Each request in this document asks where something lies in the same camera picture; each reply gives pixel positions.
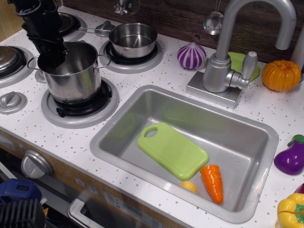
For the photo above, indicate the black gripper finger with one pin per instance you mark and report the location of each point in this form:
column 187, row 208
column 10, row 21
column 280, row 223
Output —
column 53, row 59

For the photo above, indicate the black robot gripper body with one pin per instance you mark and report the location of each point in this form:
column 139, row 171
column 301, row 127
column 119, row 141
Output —
column 42, row 23

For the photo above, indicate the tall steel pot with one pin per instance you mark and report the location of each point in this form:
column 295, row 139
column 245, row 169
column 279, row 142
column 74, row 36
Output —
column 77, row 79

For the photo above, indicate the silver stove knob middle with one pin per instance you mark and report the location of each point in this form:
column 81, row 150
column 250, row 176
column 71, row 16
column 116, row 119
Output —
column 40, row 77

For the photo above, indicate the silver stove knob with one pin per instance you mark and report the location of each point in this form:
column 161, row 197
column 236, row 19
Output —
column 40, row 77
column 12, row 102
column 104, row 29

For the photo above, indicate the silver stove knob lower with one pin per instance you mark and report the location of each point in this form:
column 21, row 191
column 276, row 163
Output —
column 12, row 102

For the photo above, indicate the silver stove knob back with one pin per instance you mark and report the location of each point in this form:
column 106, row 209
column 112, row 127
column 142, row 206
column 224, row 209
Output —
column 104, row 29

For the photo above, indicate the black frying pan with lid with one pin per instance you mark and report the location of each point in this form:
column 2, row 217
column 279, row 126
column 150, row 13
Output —
column 73, row 27

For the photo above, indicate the steel lid on left burner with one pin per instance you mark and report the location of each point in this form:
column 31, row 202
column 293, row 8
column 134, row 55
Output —
column 10, row 59

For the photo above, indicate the back right burner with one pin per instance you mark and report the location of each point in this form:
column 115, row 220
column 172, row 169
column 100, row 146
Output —
column 128, row 66

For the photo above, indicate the front black coil burner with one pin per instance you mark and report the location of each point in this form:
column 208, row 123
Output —
column 85, row 114

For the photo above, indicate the hanging steel utensil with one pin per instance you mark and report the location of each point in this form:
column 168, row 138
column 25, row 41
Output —
column 130, row 7

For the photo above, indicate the small steel saucepan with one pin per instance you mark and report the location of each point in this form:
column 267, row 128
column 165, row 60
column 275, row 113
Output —
column 133, row 40

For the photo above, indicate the silver oven knob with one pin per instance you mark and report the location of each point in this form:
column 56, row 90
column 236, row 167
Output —
column 35, row 166

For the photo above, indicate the blue clamp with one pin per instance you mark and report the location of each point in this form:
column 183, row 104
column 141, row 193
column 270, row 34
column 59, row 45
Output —
column 15, row 190

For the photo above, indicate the purple striped toy onion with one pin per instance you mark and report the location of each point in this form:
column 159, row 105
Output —
column 191, row 56

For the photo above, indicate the hanging steel ladle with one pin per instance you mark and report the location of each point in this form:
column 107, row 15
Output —
column 212, row 23

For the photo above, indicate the green cutting board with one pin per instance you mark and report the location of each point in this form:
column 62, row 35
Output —
column 172, row 150

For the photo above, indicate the silver faucet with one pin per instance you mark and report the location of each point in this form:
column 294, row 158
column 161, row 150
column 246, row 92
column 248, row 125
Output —
column 220, row 83

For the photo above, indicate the green plate behind faucet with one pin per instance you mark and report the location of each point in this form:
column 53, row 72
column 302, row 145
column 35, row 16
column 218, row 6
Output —
column 237, row 64

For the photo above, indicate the yellow toy corn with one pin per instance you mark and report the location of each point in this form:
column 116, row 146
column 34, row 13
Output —
column 188, row 185

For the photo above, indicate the orange toy carrot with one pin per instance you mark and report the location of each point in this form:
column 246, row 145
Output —
column 213, row 182

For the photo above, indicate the silver sink basin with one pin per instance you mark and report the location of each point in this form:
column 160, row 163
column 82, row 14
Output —
column 242, row 148

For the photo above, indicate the orange toy pumpkin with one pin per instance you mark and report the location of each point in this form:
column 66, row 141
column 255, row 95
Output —
column 281, row 75

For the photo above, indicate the purple toy eggplant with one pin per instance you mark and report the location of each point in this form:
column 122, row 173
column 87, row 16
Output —
column 291, row 160

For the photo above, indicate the yellow toy bell pepper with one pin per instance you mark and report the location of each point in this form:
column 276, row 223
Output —
column 290, row 212

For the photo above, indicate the silver oven door handle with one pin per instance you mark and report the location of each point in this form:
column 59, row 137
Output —
column 94, row 215

